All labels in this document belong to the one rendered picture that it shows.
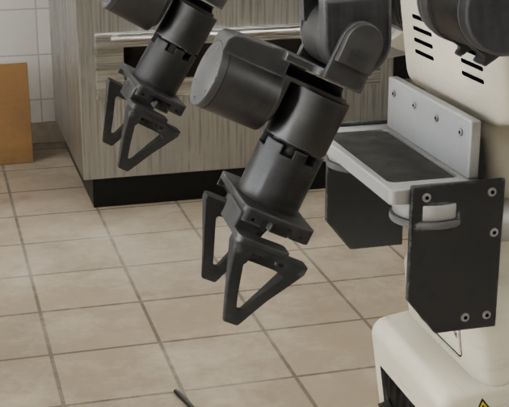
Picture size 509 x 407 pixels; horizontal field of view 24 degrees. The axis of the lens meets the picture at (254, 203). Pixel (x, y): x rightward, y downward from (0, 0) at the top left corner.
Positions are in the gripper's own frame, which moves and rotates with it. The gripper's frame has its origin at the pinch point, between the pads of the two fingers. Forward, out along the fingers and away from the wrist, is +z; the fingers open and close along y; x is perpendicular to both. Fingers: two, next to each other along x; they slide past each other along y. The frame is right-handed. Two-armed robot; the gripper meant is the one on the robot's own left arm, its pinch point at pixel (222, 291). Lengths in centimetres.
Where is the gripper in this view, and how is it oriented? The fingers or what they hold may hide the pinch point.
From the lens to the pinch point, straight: 103.3
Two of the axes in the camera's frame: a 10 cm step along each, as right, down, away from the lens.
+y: 2.2, 3.1, -9.2
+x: 8.8, 3.5, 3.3
